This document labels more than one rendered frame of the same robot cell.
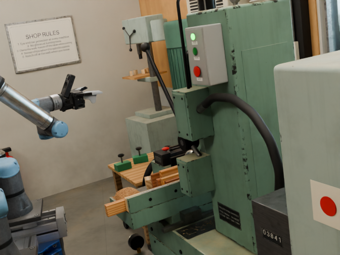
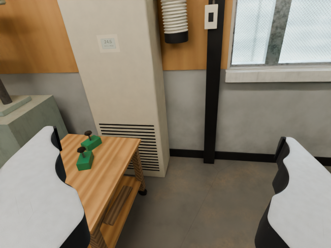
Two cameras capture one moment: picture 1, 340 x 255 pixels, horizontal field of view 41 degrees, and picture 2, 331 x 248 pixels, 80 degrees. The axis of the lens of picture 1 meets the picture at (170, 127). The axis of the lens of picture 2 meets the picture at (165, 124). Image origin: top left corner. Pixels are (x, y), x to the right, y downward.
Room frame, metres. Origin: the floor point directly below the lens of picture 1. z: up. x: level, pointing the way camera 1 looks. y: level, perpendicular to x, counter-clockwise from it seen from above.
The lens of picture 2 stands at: (2.20, 0.43, 1.30)
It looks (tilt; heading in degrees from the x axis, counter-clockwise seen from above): 31 degrees down; 310
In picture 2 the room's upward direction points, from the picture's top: 5 degrees counter-clockwise
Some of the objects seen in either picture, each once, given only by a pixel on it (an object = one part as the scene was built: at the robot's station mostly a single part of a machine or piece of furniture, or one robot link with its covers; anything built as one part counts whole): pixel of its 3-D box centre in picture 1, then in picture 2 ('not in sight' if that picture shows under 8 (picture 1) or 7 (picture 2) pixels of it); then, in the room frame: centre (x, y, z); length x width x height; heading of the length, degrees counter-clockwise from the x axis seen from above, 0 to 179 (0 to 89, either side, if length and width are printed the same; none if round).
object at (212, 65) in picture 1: (206, 54); not in sight; (1.26, -0.13, 1.40); 0.10 x 0.06 x 0.16; 26
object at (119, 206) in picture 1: (175, 187); not in sight; (1.54, 0.02, 0.92); 0.54 x 0.02 x 0.04; 116
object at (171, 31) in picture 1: (193, 62); not in sight; (1.61, -0.12, 1.35); 0.18 x 0.18 x 0.31
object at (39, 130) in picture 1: (46, 127); not in sight; (2.07, 0.57, 1.12); 0.11 x 0.08 x 0.11; 37
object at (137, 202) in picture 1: (203, 180); not in sight; (1.55, -0.09, 0.93); 0.60 x 0.02 x 0.06; 116
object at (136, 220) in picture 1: (185, 185); not in sight; (1.68, -0.03, 0.87); 0.61 x 0.30 x 0.06; 116
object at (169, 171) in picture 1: (180, 174); not in sight; (1.64, -0.01, 0.94); 0.16 x 0.02 x 0.07; 116
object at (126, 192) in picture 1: (128, 194); not in sight; (1.56, 0.19, 0.92); 0.14 x 0.09 x 0.04; 26
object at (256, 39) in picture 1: (250, 124); not in sight; (1.35, -0.25, 1.16); 0.22 x 0.22 x 0.72; 26
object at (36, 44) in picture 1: (44, 43); not in sight; (4.41, 1.06, 1.48); 0.64 x 0.02 x 0.46; 116
